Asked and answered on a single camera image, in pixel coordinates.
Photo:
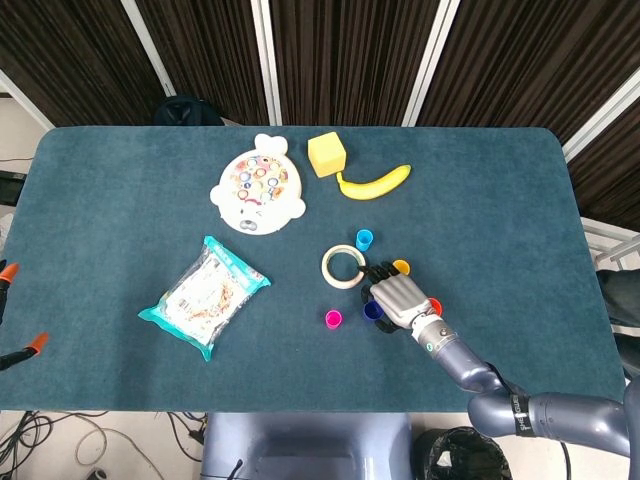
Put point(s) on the yellow plastic cup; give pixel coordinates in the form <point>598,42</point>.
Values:
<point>403,265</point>

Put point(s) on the teal snack package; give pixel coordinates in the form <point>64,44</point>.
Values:
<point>200,300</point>

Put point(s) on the teal velvet tablecloth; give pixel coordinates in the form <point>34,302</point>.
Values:
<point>125,200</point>

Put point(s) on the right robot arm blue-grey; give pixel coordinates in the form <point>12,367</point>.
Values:
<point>470,370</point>

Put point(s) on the black backpack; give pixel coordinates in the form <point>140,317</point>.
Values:
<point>187,112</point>

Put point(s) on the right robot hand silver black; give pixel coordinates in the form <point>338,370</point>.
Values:
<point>400,300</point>

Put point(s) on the black box device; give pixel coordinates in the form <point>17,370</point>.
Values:
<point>10,187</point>

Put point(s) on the black trash bin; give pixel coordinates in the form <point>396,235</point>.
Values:
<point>460,455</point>

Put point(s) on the pink plastic cup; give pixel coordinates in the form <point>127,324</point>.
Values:
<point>333,320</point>

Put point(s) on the white partition post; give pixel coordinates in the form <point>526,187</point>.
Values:
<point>600,120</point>
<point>25,100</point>
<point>150,50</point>
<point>430,60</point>
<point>267,60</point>

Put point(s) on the orange plastic cup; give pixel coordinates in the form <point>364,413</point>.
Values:
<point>437,304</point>

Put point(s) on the dark grey fabric object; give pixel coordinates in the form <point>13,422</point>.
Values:
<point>622,300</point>

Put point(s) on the purple plastic cup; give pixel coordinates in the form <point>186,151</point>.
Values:
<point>371,312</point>

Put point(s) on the masking tape roll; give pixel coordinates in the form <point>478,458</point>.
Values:
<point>327,277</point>

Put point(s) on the yellow banana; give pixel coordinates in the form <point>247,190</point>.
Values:
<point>365,190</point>

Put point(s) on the white metal rack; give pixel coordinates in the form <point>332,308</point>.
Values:
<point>610,245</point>

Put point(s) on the white bear fishing toy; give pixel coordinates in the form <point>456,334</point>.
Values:
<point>260,215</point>

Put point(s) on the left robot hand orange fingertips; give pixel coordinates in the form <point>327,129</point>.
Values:
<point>10,272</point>

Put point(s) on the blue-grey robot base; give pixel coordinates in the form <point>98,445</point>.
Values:
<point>300,445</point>

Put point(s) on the blue plastic cup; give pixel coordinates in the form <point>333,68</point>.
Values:
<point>364,242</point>

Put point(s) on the yellow foam cube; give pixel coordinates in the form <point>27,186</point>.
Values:
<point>325,155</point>

